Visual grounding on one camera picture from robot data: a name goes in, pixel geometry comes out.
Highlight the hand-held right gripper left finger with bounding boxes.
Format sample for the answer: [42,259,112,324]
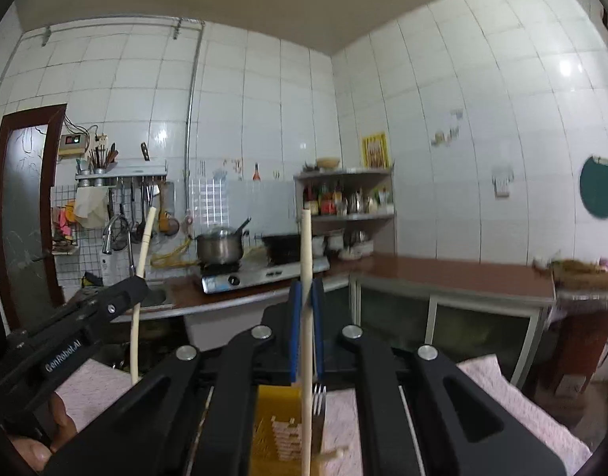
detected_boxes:
[43,282,303,476]

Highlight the wall control box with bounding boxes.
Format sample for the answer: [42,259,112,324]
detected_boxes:
[58,134,90,160]

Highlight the pink floral tablecloth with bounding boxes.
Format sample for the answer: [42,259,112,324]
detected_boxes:
[56,352,593,476]

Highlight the steel sink faucet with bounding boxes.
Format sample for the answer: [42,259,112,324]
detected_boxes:
[102,214,137,278]

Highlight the white wire grid rack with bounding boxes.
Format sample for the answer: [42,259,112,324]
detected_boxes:
[50,186,83,259]

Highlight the steel cooking pot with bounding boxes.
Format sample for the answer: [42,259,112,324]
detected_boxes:
[195,225,246,265]

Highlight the brown framed glass door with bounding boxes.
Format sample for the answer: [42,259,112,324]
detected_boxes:
[0,104,67,330]

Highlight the glass door base cabinet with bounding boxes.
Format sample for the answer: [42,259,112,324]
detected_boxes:
[348,278,554,390]

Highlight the wooden side table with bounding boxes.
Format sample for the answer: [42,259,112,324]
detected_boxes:
[552,288,608,410]

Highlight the flat woven tray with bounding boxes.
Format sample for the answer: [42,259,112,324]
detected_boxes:
[532,256,608,290]

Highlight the yellow plastic utensil basket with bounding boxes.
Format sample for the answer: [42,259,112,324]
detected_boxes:
[248,384,325,476]

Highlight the black wok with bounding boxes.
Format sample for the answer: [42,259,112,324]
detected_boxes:
[261,233,305,265]

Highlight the steel wall utensil rack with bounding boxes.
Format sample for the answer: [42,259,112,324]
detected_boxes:
[75,159,169,188]

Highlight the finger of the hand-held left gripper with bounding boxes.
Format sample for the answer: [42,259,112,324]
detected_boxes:
[78,275,150,330]

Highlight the person's left hand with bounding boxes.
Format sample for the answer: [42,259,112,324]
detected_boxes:
[7,393,77,474]

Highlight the holder of knives and chopsticks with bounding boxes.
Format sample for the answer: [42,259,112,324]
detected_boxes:
[87,142,119,175]

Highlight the white cups and bowls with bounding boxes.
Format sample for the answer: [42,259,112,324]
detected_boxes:
[313,229,375,262]

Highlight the brown kitchen counter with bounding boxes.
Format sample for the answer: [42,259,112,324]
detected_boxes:
[110,252,556,325]

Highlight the hanging brown ladle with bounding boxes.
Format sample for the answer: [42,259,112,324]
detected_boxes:
[158,209,181,237]

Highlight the green round cutting board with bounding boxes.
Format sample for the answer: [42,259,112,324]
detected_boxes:
[579,155,608,219]

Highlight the beige hanging cloth bag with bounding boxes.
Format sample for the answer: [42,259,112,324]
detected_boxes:
[73,186,110,230]

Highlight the grey wall pipe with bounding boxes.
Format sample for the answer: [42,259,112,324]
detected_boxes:
[184,19,206,221]

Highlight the yellow hose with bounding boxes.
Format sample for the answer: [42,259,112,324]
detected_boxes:
[150,237,196,269]

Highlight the metal fork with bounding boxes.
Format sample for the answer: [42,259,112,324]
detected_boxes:
[311,383,328,418]

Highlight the yellow wall poster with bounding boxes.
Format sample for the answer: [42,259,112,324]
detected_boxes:
[361,131,389,169]

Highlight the grey corner shelf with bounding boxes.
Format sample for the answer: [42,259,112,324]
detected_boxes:
[293,167,397,259]

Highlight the row of condiment bottles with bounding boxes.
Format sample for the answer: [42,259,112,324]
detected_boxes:
[302,182,395,217]

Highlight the steel gas stove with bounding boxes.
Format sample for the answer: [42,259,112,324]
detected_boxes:
[201,255,331,294]

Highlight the glass backsplash panel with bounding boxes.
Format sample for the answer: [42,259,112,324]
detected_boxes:
[189,178,298,240]

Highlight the white wall hook plate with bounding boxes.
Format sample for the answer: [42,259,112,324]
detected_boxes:
[491,165,514,198]

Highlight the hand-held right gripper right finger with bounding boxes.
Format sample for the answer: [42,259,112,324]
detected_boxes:
[311,280,567,476]

